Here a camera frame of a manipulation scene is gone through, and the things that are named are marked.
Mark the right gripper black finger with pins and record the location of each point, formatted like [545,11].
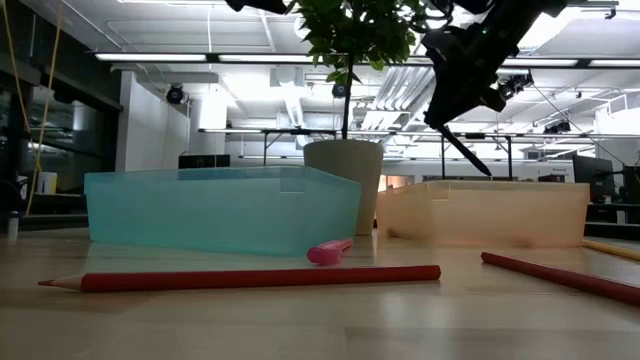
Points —
[442,112]

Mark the black pen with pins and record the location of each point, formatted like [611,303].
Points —
[465,150]

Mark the pink highlighter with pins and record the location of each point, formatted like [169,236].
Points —
[327,252]

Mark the red pencil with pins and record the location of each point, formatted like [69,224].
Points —
[250,279]
[560,277]

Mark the yellow pencil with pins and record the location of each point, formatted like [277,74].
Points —
[612,250]

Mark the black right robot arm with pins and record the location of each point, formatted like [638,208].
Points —
[520,15]

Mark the long ceiling light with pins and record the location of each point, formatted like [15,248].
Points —
[615,63]
[540,62]
[265,58]
[150,57]

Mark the round black ceiling device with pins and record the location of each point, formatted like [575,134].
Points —
[175,94]
[339,90]

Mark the translucent orange plastic bin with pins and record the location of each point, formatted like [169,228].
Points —
[485,215]

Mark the green leafy plant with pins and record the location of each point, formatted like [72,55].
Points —
[355,30]

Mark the white ribbed plant pot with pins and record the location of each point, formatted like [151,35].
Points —
[345,180]

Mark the large black monitor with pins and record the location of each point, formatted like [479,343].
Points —
[593,177]

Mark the translucent green plastic bin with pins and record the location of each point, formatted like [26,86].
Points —
[220,210]

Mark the small black monitor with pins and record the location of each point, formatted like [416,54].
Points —
[204,161]

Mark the small white bottle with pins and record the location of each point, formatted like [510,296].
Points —
[13,225]

